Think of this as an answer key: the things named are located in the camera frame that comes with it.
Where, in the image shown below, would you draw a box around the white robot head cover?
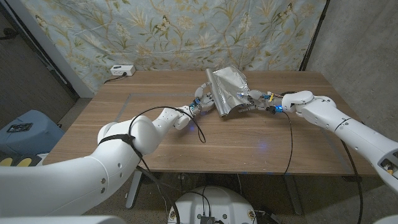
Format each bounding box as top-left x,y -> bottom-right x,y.
0,215 -> 127,224

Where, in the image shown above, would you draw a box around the black backdrop pole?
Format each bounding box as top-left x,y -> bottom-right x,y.
299,0 -> 330,71

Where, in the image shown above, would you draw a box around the aluminum foil roll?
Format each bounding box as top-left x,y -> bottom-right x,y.
204,65 -> 251,118

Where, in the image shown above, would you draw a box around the black flat device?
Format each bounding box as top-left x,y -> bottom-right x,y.
6,122 -> 34,133

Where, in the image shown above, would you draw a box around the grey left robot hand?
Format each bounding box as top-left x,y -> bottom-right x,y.
189,82 -> 216,113

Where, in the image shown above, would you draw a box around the black item with yellow pads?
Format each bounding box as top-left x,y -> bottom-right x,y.
0,156 -> 43,167

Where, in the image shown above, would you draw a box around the grey table leg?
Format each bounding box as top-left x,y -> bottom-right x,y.
282,174 -> 303,215
125,170 -> 142,209

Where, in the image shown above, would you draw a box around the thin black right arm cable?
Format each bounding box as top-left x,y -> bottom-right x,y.
283,111 -> 294,175

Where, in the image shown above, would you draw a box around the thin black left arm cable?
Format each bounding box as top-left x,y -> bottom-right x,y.
128,106 -> 207,144

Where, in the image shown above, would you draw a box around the white power strip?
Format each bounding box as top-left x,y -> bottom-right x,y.
110,64 -> 136,77

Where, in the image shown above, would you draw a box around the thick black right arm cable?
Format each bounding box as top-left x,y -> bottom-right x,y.
340,139 -> 364,224

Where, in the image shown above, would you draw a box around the black power strip cable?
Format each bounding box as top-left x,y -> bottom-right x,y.
103,72 -> 127,84

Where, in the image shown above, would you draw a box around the black floor device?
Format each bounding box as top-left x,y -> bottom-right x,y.
256,205 -> 282,224

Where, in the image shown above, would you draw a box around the black arm strap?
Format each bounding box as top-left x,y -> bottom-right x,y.
98,133 -> 144,159

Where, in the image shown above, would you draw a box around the blue-grey plastic bin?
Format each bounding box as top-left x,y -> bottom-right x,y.
0,109 -> 65,156

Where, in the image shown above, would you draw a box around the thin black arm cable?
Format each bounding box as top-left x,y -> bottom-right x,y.
283,111 -> 294,175
128,106 -> 207,144

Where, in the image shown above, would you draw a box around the black torso cable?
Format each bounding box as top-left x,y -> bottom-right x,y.
180,185 -> 212,217

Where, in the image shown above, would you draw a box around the floral backdrop cloth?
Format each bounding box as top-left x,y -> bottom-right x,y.
18,0 -> 328,93

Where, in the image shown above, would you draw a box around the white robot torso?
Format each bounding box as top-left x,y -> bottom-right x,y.
167,185 -> 258,224

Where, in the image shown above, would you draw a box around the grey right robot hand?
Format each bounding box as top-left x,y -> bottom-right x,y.
236,89 -> 283,114

